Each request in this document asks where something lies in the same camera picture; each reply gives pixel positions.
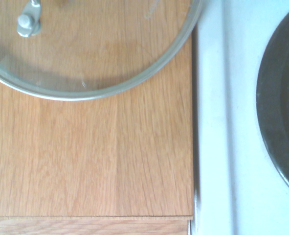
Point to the black coil stove burner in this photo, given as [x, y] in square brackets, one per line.
[276, 102]

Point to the white electric stove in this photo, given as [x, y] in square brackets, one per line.
[222, 122]

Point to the large wooden cutting board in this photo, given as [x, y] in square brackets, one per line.
[90, 156]

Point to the glass pot lid metal rim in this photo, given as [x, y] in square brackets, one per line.
[90, 49]

